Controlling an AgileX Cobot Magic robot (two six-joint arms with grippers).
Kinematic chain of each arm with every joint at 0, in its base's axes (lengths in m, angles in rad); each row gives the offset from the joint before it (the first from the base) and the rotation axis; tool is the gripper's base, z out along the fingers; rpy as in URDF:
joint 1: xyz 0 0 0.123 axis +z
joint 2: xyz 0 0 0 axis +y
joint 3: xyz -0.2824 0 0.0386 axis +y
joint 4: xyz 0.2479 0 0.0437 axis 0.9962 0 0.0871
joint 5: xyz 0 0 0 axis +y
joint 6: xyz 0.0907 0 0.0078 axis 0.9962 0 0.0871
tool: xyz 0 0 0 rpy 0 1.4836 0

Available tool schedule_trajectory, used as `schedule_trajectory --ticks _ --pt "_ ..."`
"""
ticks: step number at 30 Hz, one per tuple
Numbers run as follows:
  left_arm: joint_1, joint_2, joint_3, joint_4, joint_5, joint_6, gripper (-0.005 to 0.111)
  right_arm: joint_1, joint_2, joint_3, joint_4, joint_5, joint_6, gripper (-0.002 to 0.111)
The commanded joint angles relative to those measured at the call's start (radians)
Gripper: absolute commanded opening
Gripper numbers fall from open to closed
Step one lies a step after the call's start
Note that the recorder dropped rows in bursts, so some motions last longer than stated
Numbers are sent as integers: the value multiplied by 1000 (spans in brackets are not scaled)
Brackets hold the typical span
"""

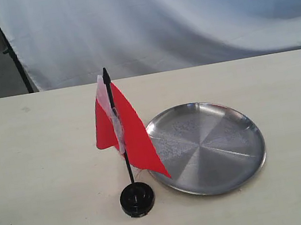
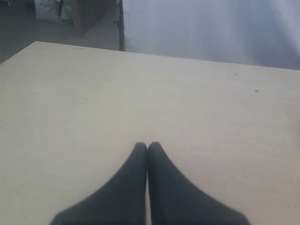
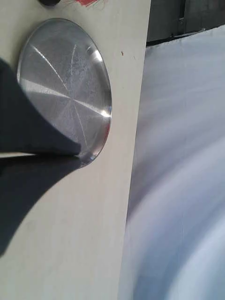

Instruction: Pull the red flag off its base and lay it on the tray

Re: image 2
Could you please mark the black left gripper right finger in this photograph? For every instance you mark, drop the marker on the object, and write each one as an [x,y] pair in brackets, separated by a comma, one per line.
[174,200]

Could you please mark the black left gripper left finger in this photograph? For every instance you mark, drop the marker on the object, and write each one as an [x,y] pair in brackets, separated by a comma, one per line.
[120,201]

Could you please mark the black backdrop stand pole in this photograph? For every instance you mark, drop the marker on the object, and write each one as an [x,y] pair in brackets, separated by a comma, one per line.
[120,25]

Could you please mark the white backdrop cloth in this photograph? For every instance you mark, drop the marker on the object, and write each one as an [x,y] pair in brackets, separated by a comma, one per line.
[255,32]

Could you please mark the white sack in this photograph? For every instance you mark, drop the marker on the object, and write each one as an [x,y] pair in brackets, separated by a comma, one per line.
[47,10]

